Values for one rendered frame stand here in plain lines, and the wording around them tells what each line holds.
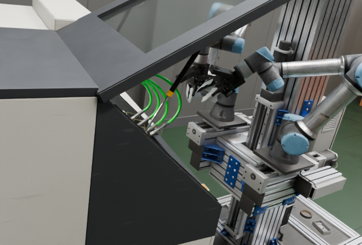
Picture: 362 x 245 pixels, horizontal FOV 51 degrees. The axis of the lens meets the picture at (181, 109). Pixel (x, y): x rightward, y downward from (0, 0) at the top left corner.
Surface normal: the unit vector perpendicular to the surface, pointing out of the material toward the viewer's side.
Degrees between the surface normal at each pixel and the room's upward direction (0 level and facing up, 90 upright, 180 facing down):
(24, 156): 90
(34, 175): 90
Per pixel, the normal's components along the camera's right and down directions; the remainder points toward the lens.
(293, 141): -0.29, 0.43
